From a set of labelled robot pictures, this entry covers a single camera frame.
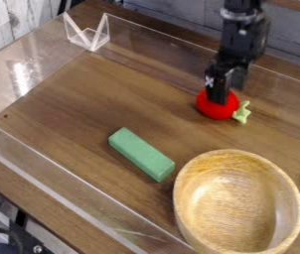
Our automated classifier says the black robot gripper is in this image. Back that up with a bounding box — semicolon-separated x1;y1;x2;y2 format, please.
204;9;270;105

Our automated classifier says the green rectangular block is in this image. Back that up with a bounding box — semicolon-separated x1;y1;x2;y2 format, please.
107;127;175;183

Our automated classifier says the black cable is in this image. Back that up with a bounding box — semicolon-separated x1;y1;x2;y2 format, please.
0;226;25;254

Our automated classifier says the clear acrylic corner bracket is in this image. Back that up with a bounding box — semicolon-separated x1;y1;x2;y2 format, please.
62;13;109;52

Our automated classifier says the clear acrylic front wall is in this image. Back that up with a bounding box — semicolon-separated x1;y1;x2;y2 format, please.
0;129;194;254

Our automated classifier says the red plush strawberry toy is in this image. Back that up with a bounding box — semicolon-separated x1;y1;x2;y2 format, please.
196;90;250;124

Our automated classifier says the wooden oval bowl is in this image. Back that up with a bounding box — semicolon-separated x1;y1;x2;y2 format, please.
172;149;300;254

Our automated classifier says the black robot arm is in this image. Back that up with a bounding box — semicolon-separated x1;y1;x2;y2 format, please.
204;0;270;105

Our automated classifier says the black clamp with bolt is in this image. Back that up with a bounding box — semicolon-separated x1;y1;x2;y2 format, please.
8;218;57;254

